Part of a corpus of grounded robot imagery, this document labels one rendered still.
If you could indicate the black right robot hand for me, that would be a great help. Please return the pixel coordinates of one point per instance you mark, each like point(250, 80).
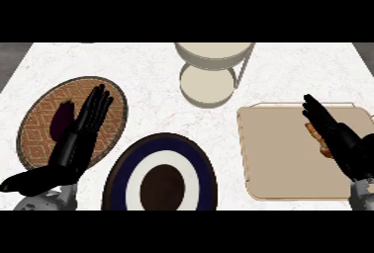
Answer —
point(340, 138)

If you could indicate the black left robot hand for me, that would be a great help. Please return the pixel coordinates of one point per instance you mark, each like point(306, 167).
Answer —
point(80, 138)

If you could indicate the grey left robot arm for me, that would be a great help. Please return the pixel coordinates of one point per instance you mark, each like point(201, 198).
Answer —
point(49, 199)

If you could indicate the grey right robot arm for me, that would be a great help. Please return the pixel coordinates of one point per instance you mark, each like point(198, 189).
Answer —
point(360, 194)

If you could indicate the beige rectangular tray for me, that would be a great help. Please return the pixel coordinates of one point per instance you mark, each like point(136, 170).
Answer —
point(287, 151)

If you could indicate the beige tiered basket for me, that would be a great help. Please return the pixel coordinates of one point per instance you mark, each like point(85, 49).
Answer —
point(211, 70)

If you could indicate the dark purple eggplant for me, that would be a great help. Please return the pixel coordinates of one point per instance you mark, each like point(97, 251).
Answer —
point(62, 118)

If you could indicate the brown woven oval placemat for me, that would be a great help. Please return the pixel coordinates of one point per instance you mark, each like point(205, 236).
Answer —
point(41, 115)

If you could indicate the blue and white round plate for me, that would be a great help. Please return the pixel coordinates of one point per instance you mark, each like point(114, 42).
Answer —
point(159, 174)

